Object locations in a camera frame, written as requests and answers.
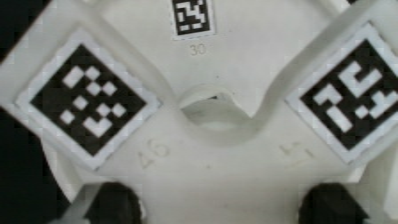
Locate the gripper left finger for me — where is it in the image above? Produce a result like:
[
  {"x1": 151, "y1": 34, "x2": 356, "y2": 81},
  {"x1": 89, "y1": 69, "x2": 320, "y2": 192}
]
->
[{"x1": 52, "y1": 182, "x2": 143, "y2": 224}]

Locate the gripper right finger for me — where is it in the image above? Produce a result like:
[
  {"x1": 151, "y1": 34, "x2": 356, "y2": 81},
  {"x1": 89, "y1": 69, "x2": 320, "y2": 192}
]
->
[{"x1": 297, "y1": 181, "x2": 393, "y2": 224}]

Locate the white cylindrical table leg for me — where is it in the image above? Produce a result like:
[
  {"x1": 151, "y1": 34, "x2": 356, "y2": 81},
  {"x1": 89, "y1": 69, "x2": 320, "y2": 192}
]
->
[{"x1": 180, "y1": 84, "x2": 251, "y2": 131}]

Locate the white cross-shaped table base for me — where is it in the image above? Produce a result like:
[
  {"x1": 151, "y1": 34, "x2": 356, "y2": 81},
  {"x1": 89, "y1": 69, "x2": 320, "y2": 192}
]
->
[{"x1": 0, "y1": 0, "x2": 398, "y2": 224}]

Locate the white round table top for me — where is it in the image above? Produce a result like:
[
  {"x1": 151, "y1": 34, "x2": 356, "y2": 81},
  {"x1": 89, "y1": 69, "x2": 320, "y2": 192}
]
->
[{"x1": 82, "y1": 0, "x2": 358, "y2": 118}]

